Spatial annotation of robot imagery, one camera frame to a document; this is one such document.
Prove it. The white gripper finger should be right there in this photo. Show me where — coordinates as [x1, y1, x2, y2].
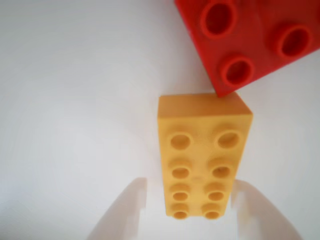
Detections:
[231, 178, 305, 240]
[86, 176, 148, 240]

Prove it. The yellow lego brick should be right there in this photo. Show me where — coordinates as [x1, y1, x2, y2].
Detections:
[157, 92, 254, 221]

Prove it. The red lego baseplate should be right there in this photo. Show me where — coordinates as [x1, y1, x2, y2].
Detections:
[174, 0, 320, 98]

